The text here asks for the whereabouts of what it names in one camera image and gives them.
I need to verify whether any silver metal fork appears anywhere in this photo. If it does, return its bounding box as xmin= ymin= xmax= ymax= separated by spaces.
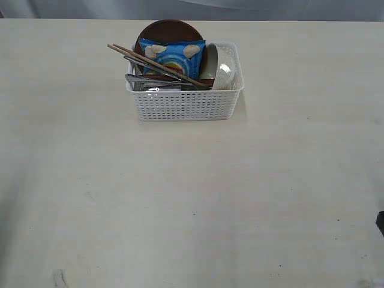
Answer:
xmin=125 ymin=73 xmax=196 ymax=88

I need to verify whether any wooden chopstick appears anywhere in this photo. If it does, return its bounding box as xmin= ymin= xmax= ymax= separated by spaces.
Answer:
xmin=107 ymin=44 xmax=211 ymax=90
xmin=112 ymin=43 xmax=211 ymax=88

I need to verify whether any silver table knife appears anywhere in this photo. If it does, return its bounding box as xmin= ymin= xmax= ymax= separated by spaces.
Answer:
xmin=124 ymin=56 xmax=163 ymax=77

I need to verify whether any red-brown wooden spoon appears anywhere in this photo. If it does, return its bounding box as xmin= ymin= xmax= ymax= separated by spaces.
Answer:
xmin=143 ymin=74 xmax=214 ymax=87

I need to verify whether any white perforated plastic basket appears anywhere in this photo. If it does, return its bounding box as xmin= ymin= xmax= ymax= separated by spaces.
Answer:
xmin=125 ymin=43 xmax=244 ymax=121

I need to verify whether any silver foil packet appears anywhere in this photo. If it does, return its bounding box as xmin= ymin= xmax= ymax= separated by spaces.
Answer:
xmin=133 ymin=82 xmax=182 ymax=92

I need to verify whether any white speckled bowl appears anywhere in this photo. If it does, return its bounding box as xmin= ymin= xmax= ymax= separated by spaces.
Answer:
xmin=200 ymin=43 xmax=236 ymax=90

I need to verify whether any blue chips bag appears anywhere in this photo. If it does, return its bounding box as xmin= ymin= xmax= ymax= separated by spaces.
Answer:
xmin=139 ymin=38 xmax=206 ymax=79

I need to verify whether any brown round plate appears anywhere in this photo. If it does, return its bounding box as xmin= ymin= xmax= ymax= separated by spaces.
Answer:
xmin=134 ymin=19 xmax=203 ymax=55

